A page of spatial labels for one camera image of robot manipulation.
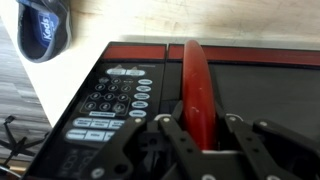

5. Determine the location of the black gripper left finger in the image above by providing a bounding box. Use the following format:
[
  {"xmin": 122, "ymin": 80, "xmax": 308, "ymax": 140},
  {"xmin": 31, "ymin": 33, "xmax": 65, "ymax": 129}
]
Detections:
[{"xmin": 90, "ymin": 112, "xmax": 214, "ymax": 180}]

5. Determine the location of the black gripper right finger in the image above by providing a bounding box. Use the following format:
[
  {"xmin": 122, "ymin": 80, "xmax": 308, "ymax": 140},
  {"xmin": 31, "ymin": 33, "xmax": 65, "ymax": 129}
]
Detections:
[{"xmin": 217, "ymin": 103, "xmax": 320, "ymax": 180}]

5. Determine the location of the red microwave door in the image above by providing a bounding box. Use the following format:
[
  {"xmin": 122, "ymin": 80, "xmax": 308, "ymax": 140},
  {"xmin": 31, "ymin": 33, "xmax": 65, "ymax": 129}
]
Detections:
[{"xmin": 163, "ymin": 41, "xmax": 320, "ymax": 150}]

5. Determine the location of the red black microwave body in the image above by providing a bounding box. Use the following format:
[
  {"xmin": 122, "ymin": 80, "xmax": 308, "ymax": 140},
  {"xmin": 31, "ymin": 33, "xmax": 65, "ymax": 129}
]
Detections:
[{"xmin": 23, "ymin": 42, "xmax": 166, "ymax": 180}]

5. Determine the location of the dark grey Keds shoe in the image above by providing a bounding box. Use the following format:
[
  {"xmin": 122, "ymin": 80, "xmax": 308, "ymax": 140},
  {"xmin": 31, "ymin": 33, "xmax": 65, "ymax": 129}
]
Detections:
[{"xmin": 16, "ymin": 0, "xmax": 72, "ymax": 63}]

